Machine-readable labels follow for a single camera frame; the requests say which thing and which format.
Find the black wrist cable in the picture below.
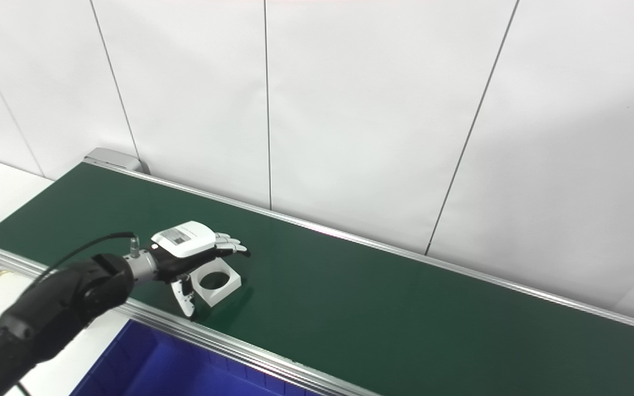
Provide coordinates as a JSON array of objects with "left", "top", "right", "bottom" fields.
[{"left": 15, "top": 232, "right": 141, "bottom": 396}]

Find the grey conveyor end housing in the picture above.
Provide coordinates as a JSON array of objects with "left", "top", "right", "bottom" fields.
[{"left": 83, "top": 147, "right": 150, "bottom": 174}]

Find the white square part round hole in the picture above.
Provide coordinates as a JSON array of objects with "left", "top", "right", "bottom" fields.
[{"left": 190, "top": 262, "right": 242, "bottom": 307}]

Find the blue plastic bin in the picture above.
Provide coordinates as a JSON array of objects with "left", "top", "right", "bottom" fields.
[{"left": 69, "top": 318, "right": 324, "bottom": 396}]

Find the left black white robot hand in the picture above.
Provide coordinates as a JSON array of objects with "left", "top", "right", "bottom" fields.
[{"left": 149, "top": 221, "right": 252, "bottom": 318}]

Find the green conveyor belt aluminium frame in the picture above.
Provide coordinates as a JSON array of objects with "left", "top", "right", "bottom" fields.
[{"left": 0, "top": 156, "right": 634, "bottom": 396}]

